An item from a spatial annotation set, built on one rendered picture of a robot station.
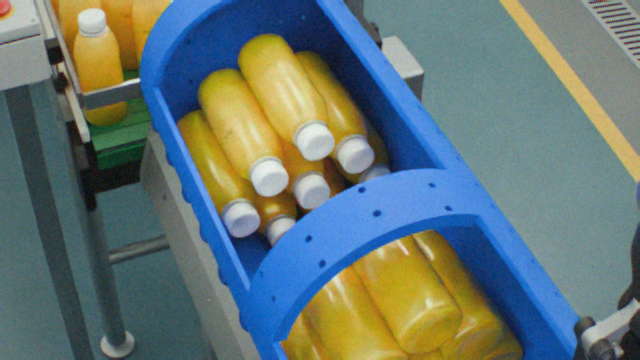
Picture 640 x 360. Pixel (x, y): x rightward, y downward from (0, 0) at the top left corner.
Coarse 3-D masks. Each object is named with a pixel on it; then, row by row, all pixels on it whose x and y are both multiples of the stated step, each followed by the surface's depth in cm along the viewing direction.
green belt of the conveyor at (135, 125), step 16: (128, 80) 158; (128, 112) 152; (144, 112) 152; (96, 128) 150; (112, 128) 150; (128, 128) 149; (144, 128) 150; (96, 144) 148; (112, 144) 148; (144, 144) 150; (96, 160) 152; (112, 160) 149; (128, 160) 151
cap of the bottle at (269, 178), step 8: (256, 168) 113; (264, 168) 112; (272, 168) 112; (280, 168) 113; (256, 176) 112; (264, 176) 112; (272, 176) 112; (280, 176) 113; (256, 184) 112; (264, 184) 113; (272, 184) 113; (280, 184) 114; (264, 192) 113; (272, 192) 114
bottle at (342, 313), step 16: (352, 272) 100; (336, 288) 98; (352, 288) 98; (320, 304) 98; (336, 304) 97; (352, 304) 96; (368, 304) 97; (320, 320) 97; (336, 320) 96; (352, 320) 95; (368, 320) 95; (384, 320) 96; (320, 336) 98; (336, 336) 95; (352, 336) 94; (368, 336) 94; (384, 336) 94; (336, 352) 95; (352, 352) 93; (368, 352) 92; (384, 352) 92; (400, 352) 93
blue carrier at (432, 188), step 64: (192, 0) 118; (256, 0) 125; (320, 0) 119; (192, 64) 127; (384, 64) 112; (384, 128) 127; (192, 192) 111; (384, 192) 93; (448, 192) 94; (256, 256) 121; (320, 256) 91; (512, 256) 90; (256, 320) 97; (512, 320) 106; (576, 320) 87
